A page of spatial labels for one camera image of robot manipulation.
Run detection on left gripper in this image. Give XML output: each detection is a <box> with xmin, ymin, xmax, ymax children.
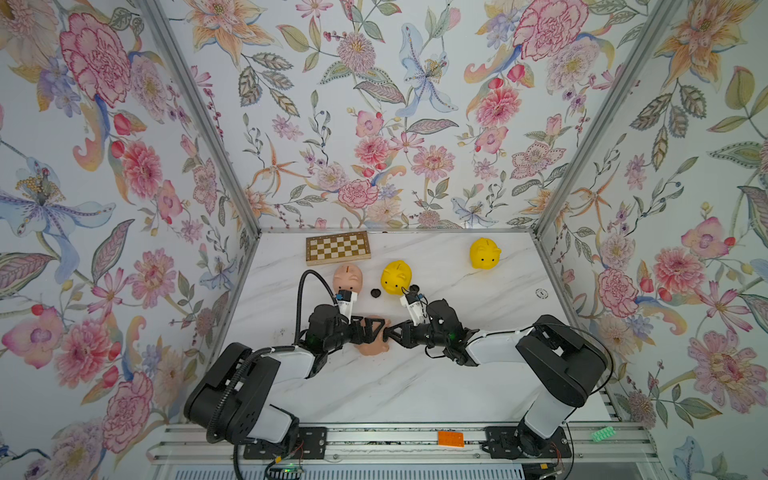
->
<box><xmin>322</xmin><ymin>316</ymin><xmax>385</xmax><ymax>353</ymax></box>

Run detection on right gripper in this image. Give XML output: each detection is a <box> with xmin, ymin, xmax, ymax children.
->
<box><xmin>385</xmin><ymin>319</ymin><xmax>451</xmax><ymax>351</ymax></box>

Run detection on pink piggy bank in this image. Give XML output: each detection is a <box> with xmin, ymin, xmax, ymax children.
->
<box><xmin>332</xmin><ymin>263</ymin><xmax>363</xmax><ymax>294</ymax></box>
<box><xmin>356</xmin><ymin>317</ymin><xmax>391</xmax><ymax>357</ymax></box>

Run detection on yellow piggy bank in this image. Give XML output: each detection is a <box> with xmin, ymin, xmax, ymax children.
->
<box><xmin>380</xmin><ymin>260</ymin><xmax>412</xmax><ymax>296</ymax></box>
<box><xmin>469</xmin><ymin>238</ymin><xmax>501</xmax><ymax>270</ymax></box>

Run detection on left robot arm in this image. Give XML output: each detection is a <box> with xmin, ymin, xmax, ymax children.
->
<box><xmin>183</xmin><ymin>305</ymin><xmax>386</xmax><ymax>447</ymax></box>

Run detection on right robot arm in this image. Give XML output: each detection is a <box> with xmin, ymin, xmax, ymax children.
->
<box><xmin>383</xmin><ymin>300</ymin><xmax>609</xmax><ymax>441</ymax></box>

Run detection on wooden chessboard box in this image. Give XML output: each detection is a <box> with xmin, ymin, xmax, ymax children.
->
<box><xmin>305</xmin><ymin>231</ymin><xmax>371</xmax><ymax>266</ymax></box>

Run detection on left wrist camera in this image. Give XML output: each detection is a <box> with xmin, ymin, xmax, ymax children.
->
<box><xmin>336</xmin><ymin>289</ymin><xmax>358</xmax><ymax>320</ymax></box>

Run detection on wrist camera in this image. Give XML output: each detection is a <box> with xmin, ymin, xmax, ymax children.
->
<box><xmin>336</xmin><ymin>289</ymin><xmax>358</xmax><ymax>320</ymax></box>
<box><xmin>400</xmin><ymin>286</ymin><xmax>428</xmax><ymax>325</ymax></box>

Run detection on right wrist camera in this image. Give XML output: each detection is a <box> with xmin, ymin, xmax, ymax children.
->
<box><xmin>400</xmin><ymin>286</ymin><xmax>428</xmax><ymax>325</ymax></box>

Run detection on orange tag on rail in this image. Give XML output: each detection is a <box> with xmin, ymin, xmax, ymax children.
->
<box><xmin>437</xmin><ymin>430</ymin><xmax>465</xmax><ymax>448</ymax></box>

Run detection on green connector on rail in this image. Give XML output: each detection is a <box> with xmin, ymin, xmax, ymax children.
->
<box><xmin>590</xmin><ymin>427</ymin><xmax>616</xmax><ymax>443</ymax></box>

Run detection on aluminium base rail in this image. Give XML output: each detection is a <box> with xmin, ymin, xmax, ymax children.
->
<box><xmin>147</xmin><ymin>421</ymin><xmax>658</xmax><ymax>466</ymax></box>

